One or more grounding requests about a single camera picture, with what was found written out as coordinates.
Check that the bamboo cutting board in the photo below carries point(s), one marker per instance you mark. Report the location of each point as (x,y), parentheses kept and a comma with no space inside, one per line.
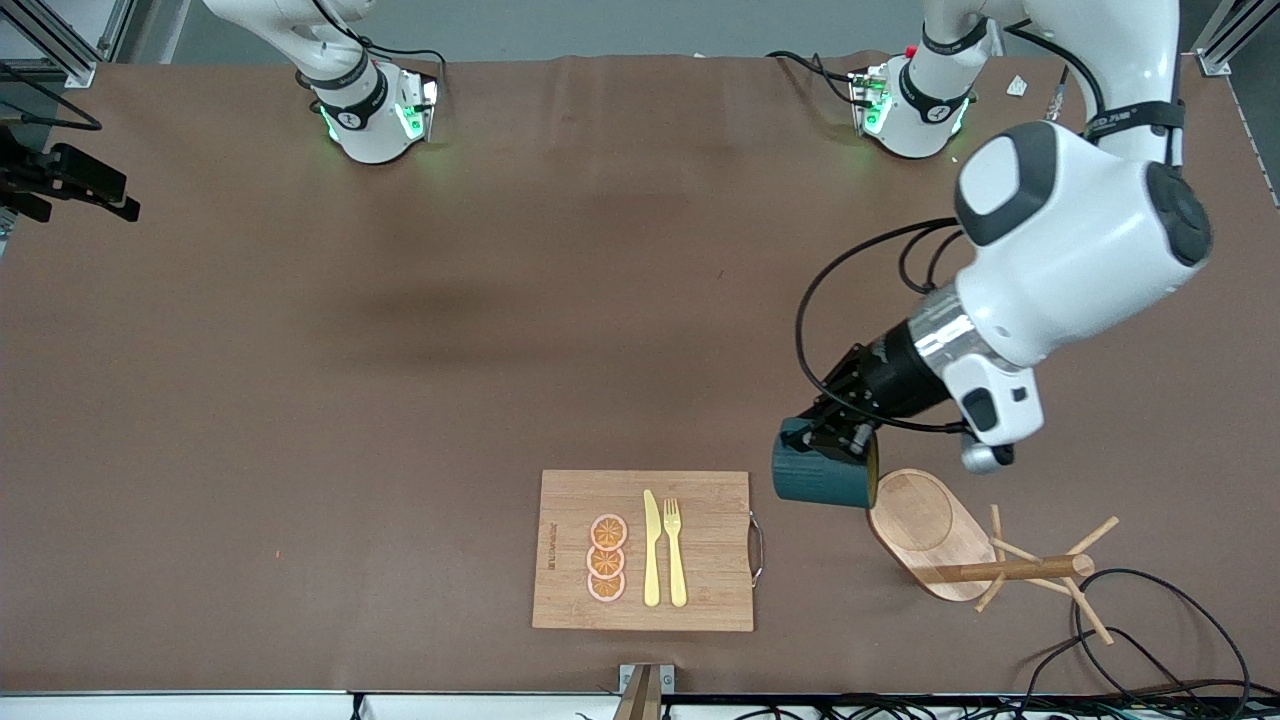
(700,550)

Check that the white paper scrap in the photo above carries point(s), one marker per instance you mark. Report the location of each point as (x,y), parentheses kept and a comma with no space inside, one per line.
(1017,86)

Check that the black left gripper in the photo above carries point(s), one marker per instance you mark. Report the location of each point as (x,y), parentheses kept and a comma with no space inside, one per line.
(893,377)

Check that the yellow plastic fork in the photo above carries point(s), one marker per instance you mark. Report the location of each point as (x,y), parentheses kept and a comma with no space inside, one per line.
(675,560)

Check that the dark green cup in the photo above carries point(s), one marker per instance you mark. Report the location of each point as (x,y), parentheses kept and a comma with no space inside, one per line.
(815,480)

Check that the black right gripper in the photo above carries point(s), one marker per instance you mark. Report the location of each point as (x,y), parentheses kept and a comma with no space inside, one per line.
(11,151)

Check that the yellow plastic knife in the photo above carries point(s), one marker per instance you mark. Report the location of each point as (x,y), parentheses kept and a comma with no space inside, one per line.
(651,550)

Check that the wooden mug rack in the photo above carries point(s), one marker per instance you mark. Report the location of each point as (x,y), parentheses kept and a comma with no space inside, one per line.
(930,530)

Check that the table cover sheet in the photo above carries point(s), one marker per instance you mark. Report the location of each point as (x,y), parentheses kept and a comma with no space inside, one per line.
(500,300)

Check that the aluminium frame post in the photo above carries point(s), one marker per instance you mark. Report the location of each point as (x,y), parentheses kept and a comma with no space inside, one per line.
(1215,55)
(75,68)

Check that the metal bracket with brown post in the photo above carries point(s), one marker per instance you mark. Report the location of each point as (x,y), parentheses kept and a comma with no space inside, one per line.
(645,690)

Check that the orange slice toy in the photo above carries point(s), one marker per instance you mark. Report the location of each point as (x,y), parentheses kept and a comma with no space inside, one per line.
(605,563)
(608,532)

